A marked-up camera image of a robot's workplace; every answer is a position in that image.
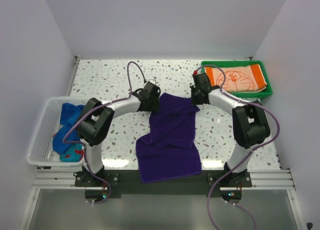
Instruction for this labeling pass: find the orange Doraemon towel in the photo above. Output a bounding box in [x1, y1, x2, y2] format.
[204, 64, 267, 93]

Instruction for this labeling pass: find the purple towel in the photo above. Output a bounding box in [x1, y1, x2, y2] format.
[135, 93, 202, 184]

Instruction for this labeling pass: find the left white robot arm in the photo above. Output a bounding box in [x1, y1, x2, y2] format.
[74, 81, 161, 187]

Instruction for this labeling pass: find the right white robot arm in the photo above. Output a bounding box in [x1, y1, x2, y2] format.
[190, 72, 271, 187]

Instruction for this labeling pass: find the green plastic tray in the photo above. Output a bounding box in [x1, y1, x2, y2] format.
[201, 60, 273, 99]

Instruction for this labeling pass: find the blue towel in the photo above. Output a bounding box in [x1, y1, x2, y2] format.
[52, 103, 84, 154]

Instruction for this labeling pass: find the teal and red towel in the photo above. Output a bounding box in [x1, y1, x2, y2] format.
[59, 144, 84, 162]

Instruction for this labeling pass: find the white plastic basket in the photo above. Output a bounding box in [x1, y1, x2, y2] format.
[26, 96, 88, 168]

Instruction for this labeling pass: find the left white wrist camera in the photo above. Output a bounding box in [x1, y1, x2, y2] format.
[147, 79, 158, 85]

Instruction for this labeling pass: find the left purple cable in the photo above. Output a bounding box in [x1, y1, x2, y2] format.
[61, 61, 151, 205]

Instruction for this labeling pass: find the purple cable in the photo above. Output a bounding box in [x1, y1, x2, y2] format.
[192, 66, 281, 230]
[61, 61, 151, 205]

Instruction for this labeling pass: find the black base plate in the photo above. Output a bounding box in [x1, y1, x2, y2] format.
[73, 169, 253, 201]

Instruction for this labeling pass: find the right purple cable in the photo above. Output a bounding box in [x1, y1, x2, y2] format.
[192, 66, 281, 230]

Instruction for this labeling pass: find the aluminium rail frame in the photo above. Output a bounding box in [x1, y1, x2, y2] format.
[32, 168, 295, 190]

